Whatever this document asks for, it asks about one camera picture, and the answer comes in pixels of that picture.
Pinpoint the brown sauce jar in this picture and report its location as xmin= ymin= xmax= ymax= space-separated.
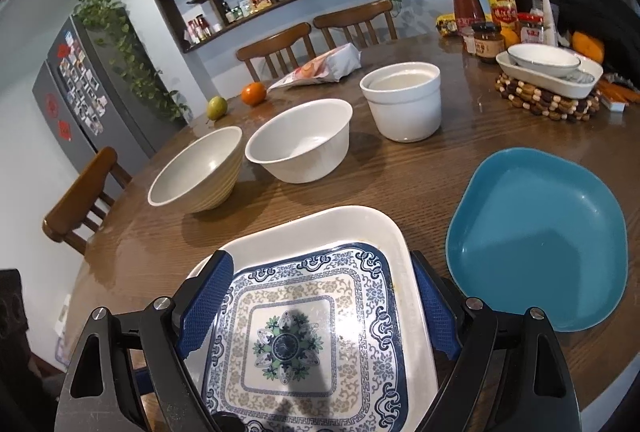
xmin=471 ymin=22 xmax=505 ymax=63

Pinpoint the orange box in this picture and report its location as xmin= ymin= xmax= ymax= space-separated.
xmin=597 ymin=77 xmax=640 ymax=113

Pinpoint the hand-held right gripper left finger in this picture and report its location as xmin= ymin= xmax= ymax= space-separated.
xmin=52 ymin=249 xmax=236 ymax=432

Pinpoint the red label jar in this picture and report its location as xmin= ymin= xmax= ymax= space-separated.
xmin=517 ymin=12 xmax=546 ymax=46

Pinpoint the wooden chair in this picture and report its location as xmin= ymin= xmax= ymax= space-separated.
xmin=42 ymin=146 xmax=133 ymax=257
xmin=312 ymin=0 xmax=398 ymax=50
xmin=236 ymin=22 xmax=316 ymax=83

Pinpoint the white rectangular dish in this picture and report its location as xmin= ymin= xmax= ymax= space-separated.
xmin=495 ymin=50 xmax=604 ymax=99

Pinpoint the blue patterned square plate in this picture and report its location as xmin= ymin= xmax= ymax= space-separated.
xmin=187 ymin=205 xmax=441 ymax=432

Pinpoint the white snack bag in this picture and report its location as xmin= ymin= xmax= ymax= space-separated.
xmin=267 ymin=43 xmax=362 ymax=92

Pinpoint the shallow white bowl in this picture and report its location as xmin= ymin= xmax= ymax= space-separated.
xmin=507 ymin=43 xmax=582 ymax=76

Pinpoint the plain white bowl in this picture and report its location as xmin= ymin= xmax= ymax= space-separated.
xmin=244 ymin=99 xmax=353 ymax=184

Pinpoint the red sauce bottle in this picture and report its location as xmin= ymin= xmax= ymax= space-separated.
xmin=448 ymin=0 xmax=486 ymax=30

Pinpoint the grey refrigerator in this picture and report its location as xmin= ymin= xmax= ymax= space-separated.
xmin=31 ymin=15 xmax=173 ymax=175

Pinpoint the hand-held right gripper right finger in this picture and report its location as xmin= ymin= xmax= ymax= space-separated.
xmin=410 ymin=249 xmax=583 ymax=432

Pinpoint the black bag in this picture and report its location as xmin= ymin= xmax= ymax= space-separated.
xmin=552 ymin=0 xmax=640 ymax=78

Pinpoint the tall white ceramic pot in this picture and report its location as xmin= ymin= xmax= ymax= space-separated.
xmin=359 ymin=62 xmax=443 ymax=143

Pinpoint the wooden bead trivet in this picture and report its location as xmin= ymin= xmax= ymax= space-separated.
xmin=495 ymin=72 xmax=601 ymax=122

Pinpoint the large orange fruit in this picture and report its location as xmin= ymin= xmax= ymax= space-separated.
xmin=571 ymin=31 xmax=606 ymax=63

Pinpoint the teal blue plate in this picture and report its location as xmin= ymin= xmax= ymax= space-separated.
xmin=445 ymin=148 xmax=628 ymax=333

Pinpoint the ribbed beige bowl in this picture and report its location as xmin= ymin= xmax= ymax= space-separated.
xmin=147 ymin=126 xmax=244 ymax=214

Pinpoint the cluster of fridge magnets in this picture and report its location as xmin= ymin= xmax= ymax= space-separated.
xmin=57 ymin=32 xmax=108 ymax=135

